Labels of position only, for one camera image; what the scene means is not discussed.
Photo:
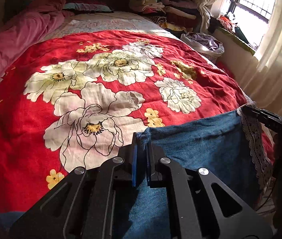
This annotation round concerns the blue denim pants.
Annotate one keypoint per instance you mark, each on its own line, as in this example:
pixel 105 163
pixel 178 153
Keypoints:
pixel 229 145

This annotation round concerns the clutter on window sill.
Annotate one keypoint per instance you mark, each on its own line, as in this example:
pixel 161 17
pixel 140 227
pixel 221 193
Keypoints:
pixel 231 30

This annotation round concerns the pink quilt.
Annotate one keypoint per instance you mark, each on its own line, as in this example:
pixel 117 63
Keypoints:
pixel 27 28

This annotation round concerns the patterned pillow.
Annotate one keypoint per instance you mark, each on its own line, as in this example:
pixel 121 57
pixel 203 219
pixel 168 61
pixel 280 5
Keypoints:
pixel 87 8

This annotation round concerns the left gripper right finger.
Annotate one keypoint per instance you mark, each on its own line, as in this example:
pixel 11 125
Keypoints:
pixel 200 205

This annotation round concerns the red floral bedspread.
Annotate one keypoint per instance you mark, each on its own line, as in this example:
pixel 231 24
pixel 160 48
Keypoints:
pixel 76 100

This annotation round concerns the cream curtain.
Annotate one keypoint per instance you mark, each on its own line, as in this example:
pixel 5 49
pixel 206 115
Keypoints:
pixel 259 75

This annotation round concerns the window frame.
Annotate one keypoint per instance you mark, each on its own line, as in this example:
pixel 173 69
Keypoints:
pixel 250 2

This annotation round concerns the pile of folded clothes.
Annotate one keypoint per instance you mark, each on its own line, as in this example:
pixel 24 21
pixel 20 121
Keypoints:
pixel 176 16

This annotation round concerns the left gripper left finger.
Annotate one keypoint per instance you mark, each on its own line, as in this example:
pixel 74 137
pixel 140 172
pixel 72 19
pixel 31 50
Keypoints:
pixel 81 205

